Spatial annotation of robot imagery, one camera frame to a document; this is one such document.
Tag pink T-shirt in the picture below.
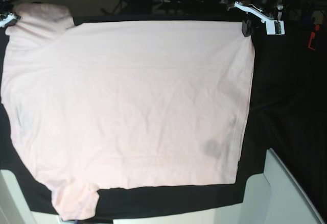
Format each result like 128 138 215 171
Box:
1 4 255 220

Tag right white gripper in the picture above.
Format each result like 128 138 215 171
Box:
0 12 20 28

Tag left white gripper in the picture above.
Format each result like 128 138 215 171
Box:
227 1 285 37

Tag red clamp right edge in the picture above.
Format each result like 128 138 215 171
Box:
308 24 320 51

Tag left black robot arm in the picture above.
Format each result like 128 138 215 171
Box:
227 0 285 37

